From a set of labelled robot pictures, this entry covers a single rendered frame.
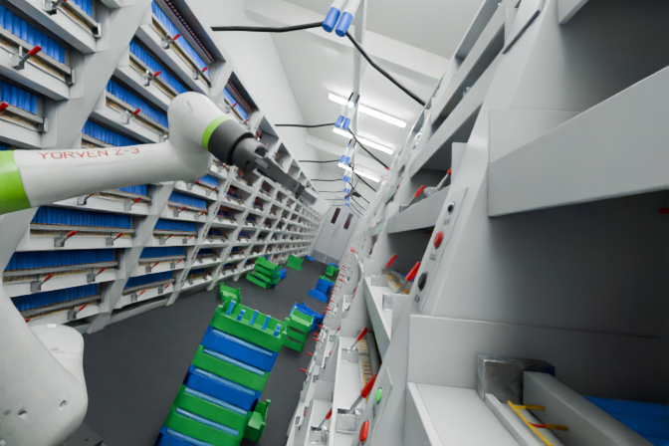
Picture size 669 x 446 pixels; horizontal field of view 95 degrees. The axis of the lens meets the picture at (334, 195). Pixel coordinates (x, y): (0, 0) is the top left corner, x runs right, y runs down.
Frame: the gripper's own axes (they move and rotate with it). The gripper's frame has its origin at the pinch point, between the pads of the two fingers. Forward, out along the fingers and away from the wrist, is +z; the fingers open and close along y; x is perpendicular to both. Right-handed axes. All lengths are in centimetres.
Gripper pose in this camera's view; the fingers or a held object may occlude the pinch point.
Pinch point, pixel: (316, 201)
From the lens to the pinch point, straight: 66.8
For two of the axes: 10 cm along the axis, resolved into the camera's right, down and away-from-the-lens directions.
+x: 5.8, -8.1, 0.9
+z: 8.2, 5.7, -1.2
